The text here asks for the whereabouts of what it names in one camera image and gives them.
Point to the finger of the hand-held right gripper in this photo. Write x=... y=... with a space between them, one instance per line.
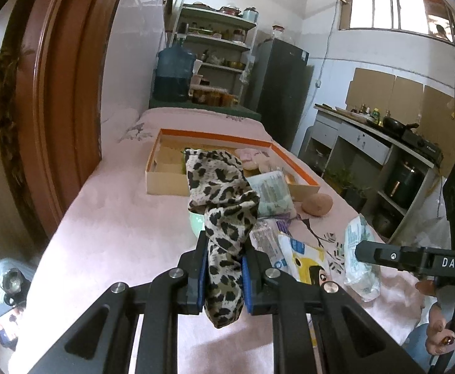
x=391 y=256

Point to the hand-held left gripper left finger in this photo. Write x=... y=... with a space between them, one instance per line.
x=200 y=280

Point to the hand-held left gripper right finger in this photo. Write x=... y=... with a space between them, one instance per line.
x=247 y=284

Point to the clear packet purple label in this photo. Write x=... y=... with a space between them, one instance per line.
x=264 y=237

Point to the yellow cartoon tissue packet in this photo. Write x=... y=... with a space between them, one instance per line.
x=305 y=261

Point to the leopard print scarf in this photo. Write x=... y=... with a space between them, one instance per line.
x=221 y=210

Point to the cardboard organizer box orange rim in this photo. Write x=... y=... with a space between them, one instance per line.
x=165 y=181

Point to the pink soft cloth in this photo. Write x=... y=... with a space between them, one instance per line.
x=252 y=157

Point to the person's right hand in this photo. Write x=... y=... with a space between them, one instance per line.
x=439 y=329

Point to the white green wipes packet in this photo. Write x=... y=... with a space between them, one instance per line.
x=361 y=265

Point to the pale green bowl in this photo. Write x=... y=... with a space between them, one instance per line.
x=197 y=224

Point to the black cooker pot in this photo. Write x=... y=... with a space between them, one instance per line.
x=402 y=183

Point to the black gas stove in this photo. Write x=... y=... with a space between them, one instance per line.
x=422 y=144

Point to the potted green plant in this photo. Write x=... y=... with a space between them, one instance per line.
x=346 y=183

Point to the pink bed sheet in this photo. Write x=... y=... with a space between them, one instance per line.
x=134 y=222

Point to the brown potato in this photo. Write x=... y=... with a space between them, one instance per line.
x=317 y=204

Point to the person's jeans leg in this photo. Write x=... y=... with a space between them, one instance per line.
x=418 y=346

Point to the clear packet in box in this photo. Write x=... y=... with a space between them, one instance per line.
x=272 y=193

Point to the black frying pan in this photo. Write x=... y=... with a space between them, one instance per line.
x=396 y=122

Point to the grey kitchen counter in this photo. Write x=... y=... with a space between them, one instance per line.
x=361 y=142

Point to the dark refrigerator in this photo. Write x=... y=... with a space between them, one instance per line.
x=280 y=93

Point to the smartphone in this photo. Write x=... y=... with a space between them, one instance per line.
x=9 y=325

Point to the barred window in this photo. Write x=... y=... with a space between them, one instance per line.
x=391 y=7

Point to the blue water jug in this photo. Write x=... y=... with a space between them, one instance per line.
x=173 y=68

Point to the white shelf rack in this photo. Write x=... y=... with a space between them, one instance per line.
x=219 y=43

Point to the cardboard wall panels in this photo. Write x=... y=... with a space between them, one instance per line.
x=406 y=93

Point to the wooden door frame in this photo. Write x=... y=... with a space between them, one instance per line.
x=62 y=97

